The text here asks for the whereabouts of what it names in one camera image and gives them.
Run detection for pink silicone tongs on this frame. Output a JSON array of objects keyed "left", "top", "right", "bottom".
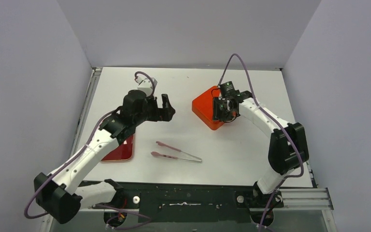
[{"left": 150, "top": 141, "right": 202, "bottom": 163}]

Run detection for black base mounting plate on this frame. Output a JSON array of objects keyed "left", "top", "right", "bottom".
[{"left": 80, "top": 181, "right": 288, "bottom": 223}]

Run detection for red chocolate tray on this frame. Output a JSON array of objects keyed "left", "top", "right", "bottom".
[{"left": 101, "top": 135, "right": 135, "bottom": 162}]

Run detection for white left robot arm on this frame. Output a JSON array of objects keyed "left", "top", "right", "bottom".
[{"left": 32, "top": 90, "right": 175, "bottom": 224}]

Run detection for orange box lid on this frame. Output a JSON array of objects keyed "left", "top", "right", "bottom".
[{"left": 191, "top": 86, "right": 224, "bottom": 131}]

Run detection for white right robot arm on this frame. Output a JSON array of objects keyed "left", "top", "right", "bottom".
[{"left": 213, "top": 81, "right": 309, "bottom": 206}]

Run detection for aluminium table edge rail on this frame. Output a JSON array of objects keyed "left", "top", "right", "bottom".
[{"left": 75, "top": 67, "right": 103, "bottom": 141}]

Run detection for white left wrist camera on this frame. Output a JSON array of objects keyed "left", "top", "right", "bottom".
[{"left": 135, "top": 77, "right": 157, "bottom": 96}]

